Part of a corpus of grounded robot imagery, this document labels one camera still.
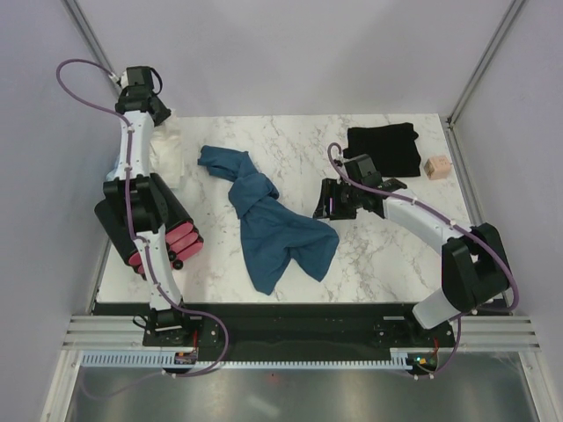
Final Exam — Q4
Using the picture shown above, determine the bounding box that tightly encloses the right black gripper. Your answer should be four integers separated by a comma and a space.
312, 178, 362, 221

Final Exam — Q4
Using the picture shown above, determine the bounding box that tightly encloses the blue t shirt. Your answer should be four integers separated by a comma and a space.
197, 145, 340, 295

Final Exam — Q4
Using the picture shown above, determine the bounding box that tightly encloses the black pink drawer organizer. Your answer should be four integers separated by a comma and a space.
94, 173, 204, 277

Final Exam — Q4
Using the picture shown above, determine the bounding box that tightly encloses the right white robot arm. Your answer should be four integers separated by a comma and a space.
313, 178, 511, 346

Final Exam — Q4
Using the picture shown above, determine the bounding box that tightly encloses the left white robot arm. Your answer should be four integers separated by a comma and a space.
103, 83, 194, 346

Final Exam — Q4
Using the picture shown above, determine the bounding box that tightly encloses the white t shirt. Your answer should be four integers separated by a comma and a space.
150, 113, 185, 189

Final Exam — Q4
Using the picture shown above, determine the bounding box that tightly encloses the folded black t shirt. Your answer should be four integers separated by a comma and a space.
343, 122, 421, 178

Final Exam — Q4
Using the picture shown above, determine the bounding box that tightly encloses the small pink cube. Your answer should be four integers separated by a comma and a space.
424, 155, 452, 180

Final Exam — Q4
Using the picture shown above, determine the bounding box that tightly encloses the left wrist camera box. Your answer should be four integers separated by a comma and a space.
118, 66, 163, 90

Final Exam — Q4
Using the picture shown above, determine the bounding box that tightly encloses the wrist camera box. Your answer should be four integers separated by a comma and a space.
118, 66, 163, 90
344, 154, 383, 187

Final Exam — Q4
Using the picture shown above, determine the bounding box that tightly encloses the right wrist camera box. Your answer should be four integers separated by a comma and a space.
344, 154, 383, 187

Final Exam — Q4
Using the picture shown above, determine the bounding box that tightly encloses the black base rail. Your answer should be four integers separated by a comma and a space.
93, 303, 454, 361

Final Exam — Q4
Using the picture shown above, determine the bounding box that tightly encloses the white cable duct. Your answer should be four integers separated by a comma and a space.
82, 346, 441, 370

